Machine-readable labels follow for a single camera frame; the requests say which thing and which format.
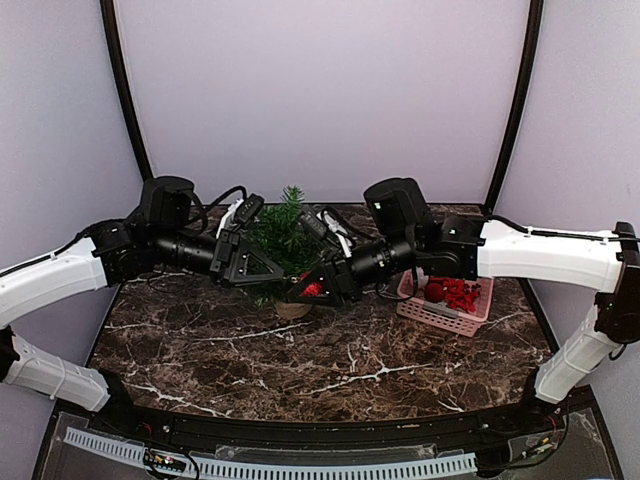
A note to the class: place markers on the black frame pole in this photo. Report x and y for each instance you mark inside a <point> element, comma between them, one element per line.
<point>116,53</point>
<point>516,111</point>

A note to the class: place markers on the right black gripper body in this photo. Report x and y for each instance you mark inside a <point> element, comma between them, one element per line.
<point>400,251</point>

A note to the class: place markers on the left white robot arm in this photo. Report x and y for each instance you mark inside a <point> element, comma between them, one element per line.
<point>57,277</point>

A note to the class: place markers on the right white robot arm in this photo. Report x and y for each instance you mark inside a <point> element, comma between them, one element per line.
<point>604,261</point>

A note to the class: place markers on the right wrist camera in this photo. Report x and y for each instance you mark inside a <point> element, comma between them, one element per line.
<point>324,228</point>

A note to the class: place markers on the pink plastic basket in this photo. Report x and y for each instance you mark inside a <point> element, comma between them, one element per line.
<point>414,306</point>

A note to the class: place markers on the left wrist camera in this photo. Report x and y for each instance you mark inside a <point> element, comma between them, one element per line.
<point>240,214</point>

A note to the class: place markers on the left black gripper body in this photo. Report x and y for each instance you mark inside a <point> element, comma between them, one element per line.
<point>170,250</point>

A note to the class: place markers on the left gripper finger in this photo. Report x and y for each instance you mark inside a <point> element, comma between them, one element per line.
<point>255,265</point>
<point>241,279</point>

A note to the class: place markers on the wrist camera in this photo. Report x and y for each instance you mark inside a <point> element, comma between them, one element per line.
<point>240,214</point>
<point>324,228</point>

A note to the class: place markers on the red ball ornament cluster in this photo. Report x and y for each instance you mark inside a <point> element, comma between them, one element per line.
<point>456,294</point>

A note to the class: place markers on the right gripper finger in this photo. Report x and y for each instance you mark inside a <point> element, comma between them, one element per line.
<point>332,298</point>
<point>333,274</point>

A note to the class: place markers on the white perforated cable duct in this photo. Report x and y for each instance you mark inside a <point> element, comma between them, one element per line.
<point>164,464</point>

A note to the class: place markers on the left black frame pole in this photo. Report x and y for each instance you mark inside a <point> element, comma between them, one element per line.
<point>116,53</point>

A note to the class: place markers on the right black frame pole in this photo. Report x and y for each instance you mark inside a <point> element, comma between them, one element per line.
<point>516,111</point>

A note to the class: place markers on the small green christmas tree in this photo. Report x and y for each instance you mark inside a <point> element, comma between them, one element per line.
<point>277,232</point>

